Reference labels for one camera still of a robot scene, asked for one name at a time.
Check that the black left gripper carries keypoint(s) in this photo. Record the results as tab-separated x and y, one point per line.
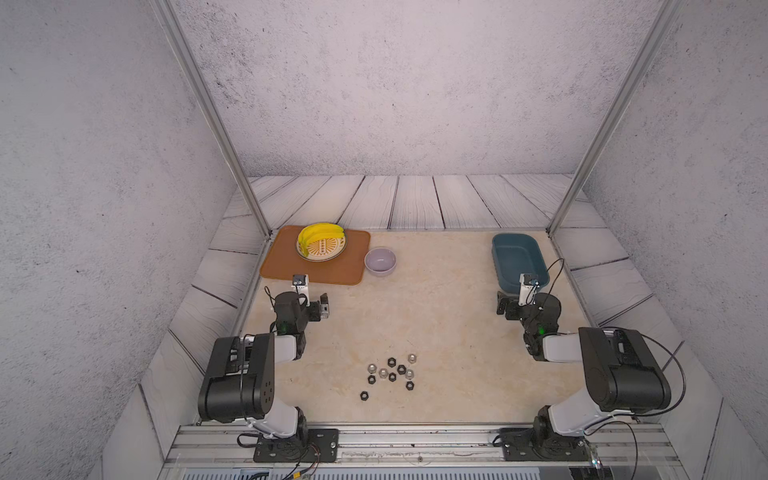
313	308

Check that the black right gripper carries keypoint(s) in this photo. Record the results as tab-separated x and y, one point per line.
513	306

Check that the teal plastic storage box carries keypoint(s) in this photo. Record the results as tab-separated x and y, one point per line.
515	254

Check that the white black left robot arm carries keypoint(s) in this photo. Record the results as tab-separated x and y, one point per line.
239	382

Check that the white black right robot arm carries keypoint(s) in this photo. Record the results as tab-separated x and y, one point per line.
622	376

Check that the brown rectangular mat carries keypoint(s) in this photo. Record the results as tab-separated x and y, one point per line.
333	261

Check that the patterned round plate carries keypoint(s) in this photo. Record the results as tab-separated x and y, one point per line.
324	250

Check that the lilac plastic bowl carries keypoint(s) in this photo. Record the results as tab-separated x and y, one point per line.
380	261

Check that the yellow banana bunch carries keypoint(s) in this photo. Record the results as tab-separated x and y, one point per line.
318	232

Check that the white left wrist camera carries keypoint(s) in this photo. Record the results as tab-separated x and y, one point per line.
300	284

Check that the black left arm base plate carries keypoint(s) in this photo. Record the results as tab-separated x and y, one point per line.
313	445

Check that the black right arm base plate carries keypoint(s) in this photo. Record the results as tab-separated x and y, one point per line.
531	445

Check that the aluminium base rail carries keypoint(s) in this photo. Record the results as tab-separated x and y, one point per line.
422	451

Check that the right aluminium frame post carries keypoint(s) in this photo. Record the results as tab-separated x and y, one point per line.
660	27

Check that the aluminium frame post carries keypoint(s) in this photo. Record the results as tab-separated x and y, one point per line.
660	27
186	59

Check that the left aluminium frame post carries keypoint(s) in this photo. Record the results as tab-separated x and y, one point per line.
186	59

